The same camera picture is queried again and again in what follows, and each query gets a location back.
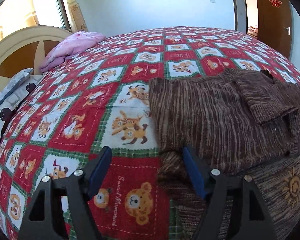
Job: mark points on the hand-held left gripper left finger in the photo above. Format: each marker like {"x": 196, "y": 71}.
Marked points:
{"x": 101, "y": 170}

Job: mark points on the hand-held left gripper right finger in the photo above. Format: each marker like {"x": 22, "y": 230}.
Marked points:
{"x": 193, "y": 172}

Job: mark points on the brown striped knit sweater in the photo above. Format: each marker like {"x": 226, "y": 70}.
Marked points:
{"x": 215, "y": 110}

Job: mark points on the red bear print blanket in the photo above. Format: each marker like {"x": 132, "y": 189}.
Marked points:
{"x": 77, "y": 120}

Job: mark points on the grey patterned pillow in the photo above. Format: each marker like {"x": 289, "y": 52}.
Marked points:
{"x": 5, "y": 116}

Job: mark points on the grey floral pillow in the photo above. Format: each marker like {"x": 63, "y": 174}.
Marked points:
{"x": 12, "y": 87}

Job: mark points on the pink pillow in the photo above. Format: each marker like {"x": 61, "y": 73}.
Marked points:
{"x": 72, "y": 45}

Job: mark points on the cream and brown headboard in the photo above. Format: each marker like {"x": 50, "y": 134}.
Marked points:
{"x": 15, "y": 55}

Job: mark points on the sofa in next room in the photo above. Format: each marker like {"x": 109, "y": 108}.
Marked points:
{"x": 253, "y": 30}

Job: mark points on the patterned cream curtain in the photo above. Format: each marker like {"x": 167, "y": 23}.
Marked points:
{"x": 77, "y": 15}

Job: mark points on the brown wooden door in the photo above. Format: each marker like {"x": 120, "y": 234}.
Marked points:
{"x": 272, "y": 20}

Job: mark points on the window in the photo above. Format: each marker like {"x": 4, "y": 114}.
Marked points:
{"x": 47, "y": 5}

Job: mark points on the plain yellow curtain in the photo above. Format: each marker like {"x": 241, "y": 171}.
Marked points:
{"x": 12, "y": 10}

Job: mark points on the brown door frame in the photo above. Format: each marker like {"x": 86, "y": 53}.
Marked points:
{"x": 236, "y": 5}

